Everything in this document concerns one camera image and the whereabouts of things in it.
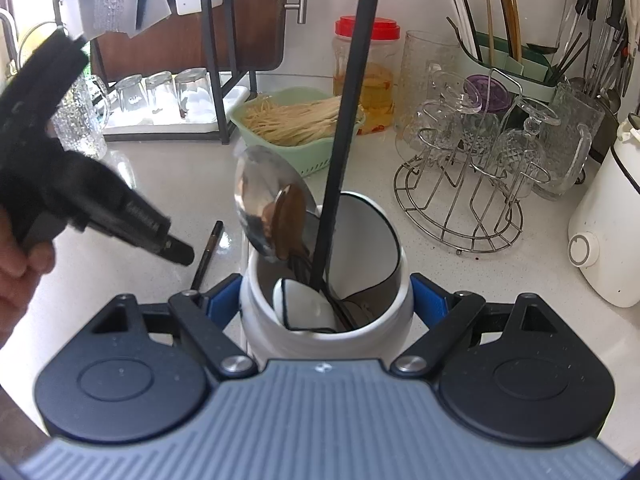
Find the textured glass pitcher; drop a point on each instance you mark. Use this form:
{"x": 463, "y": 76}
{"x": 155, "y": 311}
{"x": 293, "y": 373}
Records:
{"x": 76, "y": 122}
{"x": 567, "y": 145}

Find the person's left hand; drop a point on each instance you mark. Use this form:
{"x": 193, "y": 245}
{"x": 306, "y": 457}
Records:
{"x": 20, "y": 275}

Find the upturned glass tumbler right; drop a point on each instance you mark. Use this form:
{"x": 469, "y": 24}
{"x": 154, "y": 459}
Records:
{"x": 195, "y": 95}

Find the chrome kitchen faucet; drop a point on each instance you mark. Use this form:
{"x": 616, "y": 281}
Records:
{"x": 9, "y": 33}

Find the white ceramic soup spoon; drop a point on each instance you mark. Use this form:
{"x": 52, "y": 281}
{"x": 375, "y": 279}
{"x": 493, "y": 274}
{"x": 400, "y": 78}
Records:
{"x": 362, "y": 275}

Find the wooden cutting board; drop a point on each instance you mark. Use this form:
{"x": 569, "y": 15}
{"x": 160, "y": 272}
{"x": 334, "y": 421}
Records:
{"x": 175, "y": 43}

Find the bundle of dry noodles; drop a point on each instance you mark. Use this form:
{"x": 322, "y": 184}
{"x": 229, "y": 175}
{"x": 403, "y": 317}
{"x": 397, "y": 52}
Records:
{"x": 295, "y": 124}

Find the black dish rack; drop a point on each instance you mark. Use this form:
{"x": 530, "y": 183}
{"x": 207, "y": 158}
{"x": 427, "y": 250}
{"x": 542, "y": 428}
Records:
{"x": 218, "y": 38}

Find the red lid plastic jar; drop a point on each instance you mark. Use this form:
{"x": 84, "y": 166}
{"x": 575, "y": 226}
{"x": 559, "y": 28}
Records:
{"x": 377, "y": 91}

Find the upturned glass tumbler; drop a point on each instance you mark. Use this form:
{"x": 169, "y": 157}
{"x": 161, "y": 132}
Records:
{"x": 195, "y": 95}
{"x": 131, "y": 94}
{"x": 161, "y": 92}

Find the black chopstick plain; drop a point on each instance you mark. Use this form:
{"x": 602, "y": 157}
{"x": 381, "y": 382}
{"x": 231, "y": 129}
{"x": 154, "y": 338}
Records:
{"x": 355, "y": 69}

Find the green plastic basket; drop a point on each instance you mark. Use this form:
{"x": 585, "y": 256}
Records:
{"x": 306, "y": 159}

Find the wire cup rack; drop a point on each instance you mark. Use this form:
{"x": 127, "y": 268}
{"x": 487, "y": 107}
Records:
{"x": 471, "y": 200}

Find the white electric cooking pot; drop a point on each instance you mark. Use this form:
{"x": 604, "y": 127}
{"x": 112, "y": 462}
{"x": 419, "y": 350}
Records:
{"x": 603, "y": 233}

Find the white rack drip tray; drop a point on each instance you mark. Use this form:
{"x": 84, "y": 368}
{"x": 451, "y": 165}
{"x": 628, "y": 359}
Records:
{"x": 157, "y": 125}

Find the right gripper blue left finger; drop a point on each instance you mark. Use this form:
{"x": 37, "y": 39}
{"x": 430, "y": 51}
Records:
{"x": 201, "y": 318}

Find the green utensil holder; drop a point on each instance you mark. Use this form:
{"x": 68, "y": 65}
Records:
{"x": 529, "y": 74}

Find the textured glass pitcher left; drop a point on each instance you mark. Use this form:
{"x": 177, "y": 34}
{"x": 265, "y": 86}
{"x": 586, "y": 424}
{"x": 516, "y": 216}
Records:
{"x": 76, "y": 122}

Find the upturned glass tumbler left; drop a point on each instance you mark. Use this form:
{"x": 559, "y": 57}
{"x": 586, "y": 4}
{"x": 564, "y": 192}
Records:
{"x": 131, "y": 94}

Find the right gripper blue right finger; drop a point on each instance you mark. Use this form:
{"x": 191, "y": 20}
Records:
{"x": 447, "y": 315}

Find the white ceramic mug jar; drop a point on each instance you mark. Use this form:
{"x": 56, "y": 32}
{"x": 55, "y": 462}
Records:
{"x": 382, "y": 339}

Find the black chopstick brown band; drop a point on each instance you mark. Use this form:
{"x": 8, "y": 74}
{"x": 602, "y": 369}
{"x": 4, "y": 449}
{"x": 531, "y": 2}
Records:
{"x": 207, "y": 255}

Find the copper small spoon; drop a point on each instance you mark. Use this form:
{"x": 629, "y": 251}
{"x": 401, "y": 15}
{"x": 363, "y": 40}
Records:
{"x": 288, "y": 222}

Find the textured glass pitcher right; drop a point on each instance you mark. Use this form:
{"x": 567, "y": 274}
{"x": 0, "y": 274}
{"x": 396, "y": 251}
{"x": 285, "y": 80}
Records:
{"x": 567, "y": 145}

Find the upturned glass tumbler middle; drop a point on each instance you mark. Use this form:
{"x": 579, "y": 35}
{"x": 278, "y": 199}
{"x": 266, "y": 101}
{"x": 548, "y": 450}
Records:
{"x": 161, "y": 92}

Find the textured glass jug behind rack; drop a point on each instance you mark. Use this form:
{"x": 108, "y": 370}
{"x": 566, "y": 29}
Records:
{"x": 426, "y": 123}

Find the large steel spoon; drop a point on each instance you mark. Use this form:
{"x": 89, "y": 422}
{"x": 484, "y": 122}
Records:
{"x": 261, "y": 176}

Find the purple lid glass cup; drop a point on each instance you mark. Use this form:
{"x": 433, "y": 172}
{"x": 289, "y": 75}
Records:
{"x": 486, "y": 94}

